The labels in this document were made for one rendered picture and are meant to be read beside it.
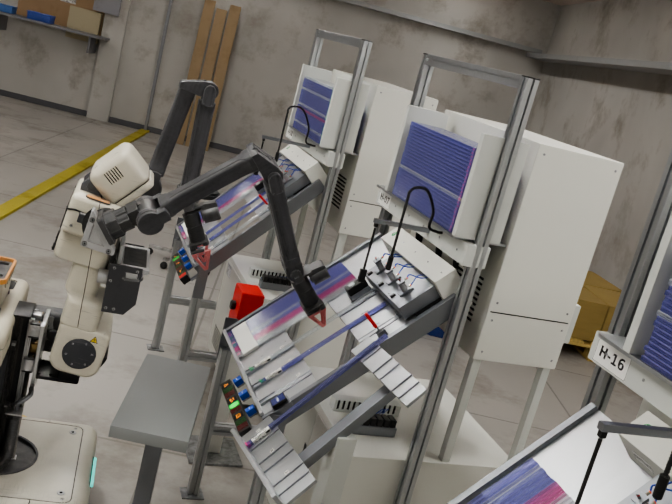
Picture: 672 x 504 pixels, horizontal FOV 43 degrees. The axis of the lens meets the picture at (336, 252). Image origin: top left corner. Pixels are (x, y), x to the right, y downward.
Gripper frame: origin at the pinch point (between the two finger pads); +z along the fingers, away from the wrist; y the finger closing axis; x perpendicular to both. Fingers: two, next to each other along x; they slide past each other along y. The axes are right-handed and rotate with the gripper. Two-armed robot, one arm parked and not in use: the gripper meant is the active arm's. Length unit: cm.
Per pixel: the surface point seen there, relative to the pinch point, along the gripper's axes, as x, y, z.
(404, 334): -18.4, -32.2, 1.2
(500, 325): -48, -32, 17
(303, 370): 14.0, -18.3, 1.7
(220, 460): 63, 67, 67
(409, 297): -26.1, -26.2, -5.9
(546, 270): -69, -32, 8
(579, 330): -195, 267, 256
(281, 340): 14.9, 7.5, 1.4
